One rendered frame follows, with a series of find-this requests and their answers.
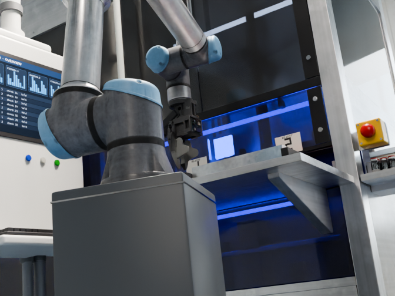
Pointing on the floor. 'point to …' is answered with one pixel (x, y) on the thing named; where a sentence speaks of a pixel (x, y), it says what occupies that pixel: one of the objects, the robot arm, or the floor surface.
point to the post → (346, 151)
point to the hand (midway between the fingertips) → (180, 165)
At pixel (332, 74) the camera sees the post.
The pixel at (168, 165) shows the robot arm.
